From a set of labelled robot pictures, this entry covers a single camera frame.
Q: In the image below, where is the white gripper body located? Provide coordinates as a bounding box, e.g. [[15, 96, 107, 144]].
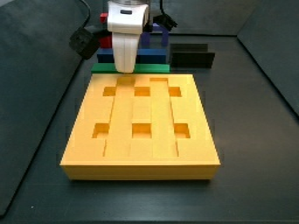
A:
[[107, 1, 148, 35]]

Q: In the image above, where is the purple three-legged block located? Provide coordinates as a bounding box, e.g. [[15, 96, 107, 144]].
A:
[[141, 23, 169, 46]]

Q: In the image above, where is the red cross-shaped block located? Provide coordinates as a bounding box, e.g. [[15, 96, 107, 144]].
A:
[[99, 12, 112, 48]]

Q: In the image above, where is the yellow slotted board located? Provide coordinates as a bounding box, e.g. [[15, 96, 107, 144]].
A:
[[60, 73, 220, 180]]

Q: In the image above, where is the blue rectangular block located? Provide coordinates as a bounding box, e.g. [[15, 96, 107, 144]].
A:
[[97, 48, 167, 64]]

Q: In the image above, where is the black cable connector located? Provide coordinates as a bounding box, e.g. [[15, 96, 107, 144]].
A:
[[153, 14, 177, 32]]

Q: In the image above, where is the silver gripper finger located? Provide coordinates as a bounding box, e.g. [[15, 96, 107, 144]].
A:
[[112, 32, 125, 73], [125, 34, 140, 73]]

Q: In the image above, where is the black angle bracket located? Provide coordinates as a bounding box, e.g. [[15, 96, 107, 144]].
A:
[[169, 44, 215, 68]]

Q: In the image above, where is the green rectangular block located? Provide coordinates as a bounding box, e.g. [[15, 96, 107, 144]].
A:
[[91, 63, 171, 74]]

